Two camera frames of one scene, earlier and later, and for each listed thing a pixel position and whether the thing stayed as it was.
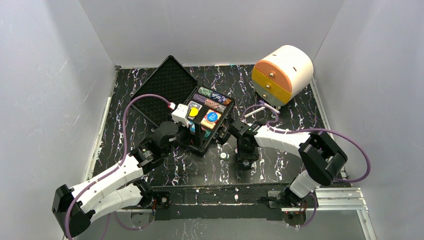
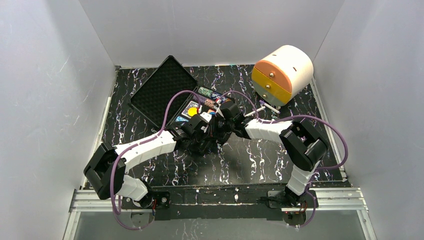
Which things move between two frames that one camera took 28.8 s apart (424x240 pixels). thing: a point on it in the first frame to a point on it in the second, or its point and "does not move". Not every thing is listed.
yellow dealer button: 194,111 does not move
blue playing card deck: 193,104 does not move
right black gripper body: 227,131 to 222,125
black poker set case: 207,108 does not move
